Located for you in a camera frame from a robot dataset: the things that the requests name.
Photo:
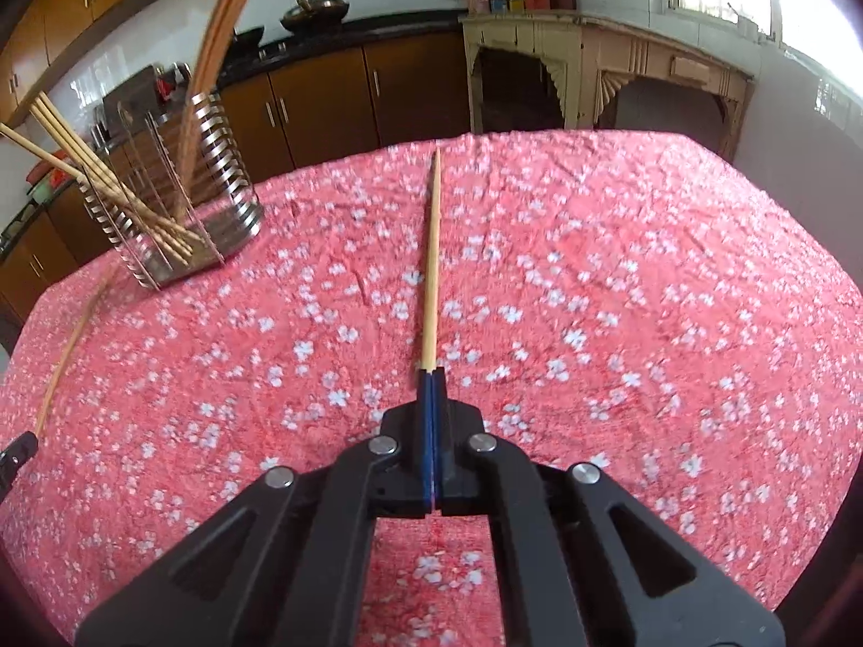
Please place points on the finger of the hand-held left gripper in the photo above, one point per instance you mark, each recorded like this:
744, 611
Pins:
19, 455

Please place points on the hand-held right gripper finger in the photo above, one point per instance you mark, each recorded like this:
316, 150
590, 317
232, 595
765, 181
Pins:
425, 445
439, 445

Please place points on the wooden chopstick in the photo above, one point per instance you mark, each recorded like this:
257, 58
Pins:
222, 20
40, 150
431, 263
42, 111
51, 108
61, 108
67, 350
231, 20
212, 20

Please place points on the stainless steel chopstick holder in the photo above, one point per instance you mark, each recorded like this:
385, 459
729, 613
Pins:
222, 222

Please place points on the pink floral tablecloth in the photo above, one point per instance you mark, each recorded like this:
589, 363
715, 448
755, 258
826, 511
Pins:
607, 283

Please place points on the green basin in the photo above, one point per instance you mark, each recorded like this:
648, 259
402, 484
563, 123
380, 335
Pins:
46, 190

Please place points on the brown lower kitchen cabinets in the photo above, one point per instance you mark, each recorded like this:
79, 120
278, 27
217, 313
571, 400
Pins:
323, 101

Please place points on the dark cutting board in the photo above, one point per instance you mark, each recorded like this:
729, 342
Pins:
131, 98

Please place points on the cream wooden sideboard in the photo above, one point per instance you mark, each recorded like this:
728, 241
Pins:
526, 67

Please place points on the gas stove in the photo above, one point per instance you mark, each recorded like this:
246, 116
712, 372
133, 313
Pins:
275, 48

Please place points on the black wok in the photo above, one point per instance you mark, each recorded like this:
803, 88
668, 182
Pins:
248, 37

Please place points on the wok with lid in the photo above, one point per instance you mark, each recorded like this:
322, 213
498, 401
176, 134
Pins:
313, 13

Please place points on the brown upper kitchen cabinet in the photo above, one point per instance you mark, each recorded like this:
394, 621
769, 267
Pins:
67, 0

